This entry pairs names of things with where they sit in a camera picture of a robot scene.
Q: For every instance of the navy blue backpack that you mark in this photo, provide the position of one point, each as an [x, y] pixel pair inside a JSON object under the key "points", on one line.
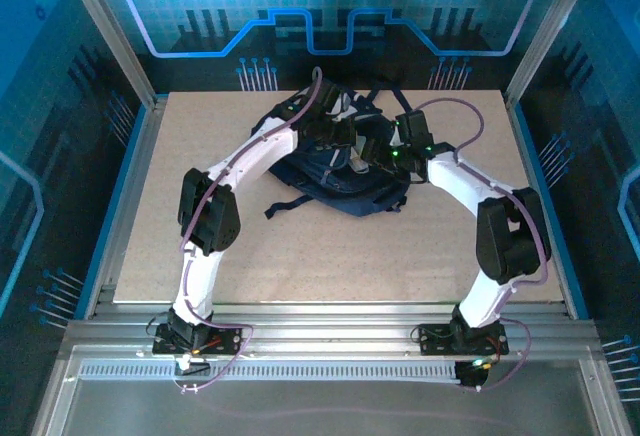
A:
{"points": [[340, 186]]}

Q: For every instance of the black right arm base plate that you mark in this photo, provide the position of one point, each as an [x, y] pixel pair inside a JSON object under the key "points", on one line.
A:
{"points": [[435, 340]]}

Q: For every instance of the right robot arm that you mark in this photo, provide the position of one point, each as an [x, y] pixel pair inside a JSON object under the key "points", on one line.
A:
{"points": [[465, 176]]}

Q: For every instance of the aluminium frame post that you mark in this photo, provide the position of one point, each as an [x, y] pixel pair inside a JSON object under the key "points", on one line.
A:
{"points": [[111, 31], [550, 31]]}

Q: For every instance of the aluminium table rail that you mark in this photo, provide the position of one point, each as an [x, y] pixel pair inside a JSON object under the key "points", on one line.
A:
{"points": [[325, 328]]}

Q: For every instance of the black controller box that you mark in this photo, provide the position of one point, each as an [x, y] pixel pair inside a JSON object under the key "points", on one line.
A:
{"points": [[470, 376]]}

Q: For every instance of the aluminium side rail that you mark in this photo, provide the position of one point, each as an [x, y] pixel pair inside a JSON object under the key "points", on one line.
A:
{"points": [[135, 181]]}

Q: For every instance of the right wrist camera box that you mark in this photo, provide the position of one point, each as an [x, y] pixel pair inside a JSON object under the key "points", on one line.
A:
{"points": [[395, 135]]}

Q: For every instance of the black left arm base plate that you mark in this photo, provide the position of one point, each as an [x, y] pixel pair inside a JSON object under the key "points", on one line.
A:
{"points": [[225, 341]]}

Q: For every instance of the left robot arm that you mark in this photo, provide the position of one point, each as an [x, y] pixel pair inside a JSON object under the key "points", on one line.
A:
{"points": [[260, 153]]}

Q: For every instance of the small connector board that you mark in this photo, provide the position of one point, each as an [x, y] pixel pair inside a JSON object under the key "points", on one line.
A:
{"points": [[192, 368]]}

